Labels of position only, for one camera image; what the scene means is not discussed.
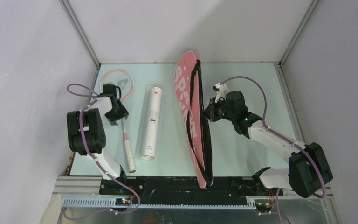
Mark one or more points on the white shuttlecock tube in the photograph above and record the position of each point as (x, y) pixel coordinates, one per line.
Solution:
(152, 124)

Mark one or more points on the pink sport racket bag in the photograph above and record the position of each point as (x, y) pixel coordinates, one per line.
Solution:
(189, 92)

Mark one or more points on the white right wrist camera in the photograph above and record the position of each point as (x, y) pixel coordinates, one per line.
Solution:
(221, 90)

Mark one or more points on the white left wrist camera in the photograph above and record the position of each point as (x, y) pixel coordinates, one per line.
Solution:
(111, 89)

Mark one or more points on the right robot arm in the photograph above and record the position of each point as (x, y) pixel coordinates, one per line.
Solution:
(308, 169)

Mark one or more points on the aluminium front frame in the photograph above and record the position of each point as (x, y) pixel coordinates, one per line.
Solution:
(84, 205)

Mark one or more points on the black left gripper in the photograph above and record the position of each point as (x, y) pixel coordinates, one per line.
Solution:
(122, 113)

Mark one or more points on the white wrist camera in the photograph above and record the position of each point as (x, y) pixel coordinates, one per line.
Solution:
(221, 90)
(111, 89)

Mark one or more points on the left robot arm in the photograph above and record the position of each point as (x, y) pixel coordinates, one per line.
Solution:
(86, 133)

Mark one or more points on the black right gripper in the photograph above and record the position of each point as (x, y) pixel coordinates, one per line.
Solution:
(209, 112)

